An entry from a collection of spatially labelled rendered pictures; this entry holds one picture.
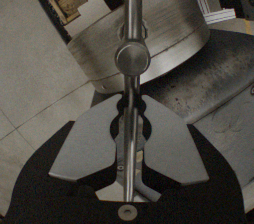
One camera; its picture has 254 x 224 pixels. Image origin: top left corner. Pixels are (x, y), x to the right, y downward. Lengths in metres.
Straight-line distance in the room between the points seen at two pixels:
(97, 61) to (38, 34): 1.39
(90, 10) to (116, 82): 0.18
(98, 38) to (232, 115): 0.29
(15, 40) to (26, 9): 0.33
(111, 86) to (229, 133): 0.27
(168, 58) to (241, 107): 0.19
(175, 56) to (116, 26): 0.10
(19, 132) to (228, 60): 2.19
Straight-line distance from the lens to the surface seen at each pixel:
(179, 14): 0.27
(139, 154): 0.31
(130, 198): 0.19
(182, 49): 0.27
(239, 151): 0.46
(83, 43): 0.28
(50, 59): 1.62
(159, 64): 0.26
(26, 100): 1.90
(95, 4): 0.38
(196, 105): 0.29
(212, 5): 1.54
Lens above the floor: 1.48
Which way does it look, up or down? 66 degrees down
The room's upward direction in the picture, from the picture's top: 170 degrees clockwise
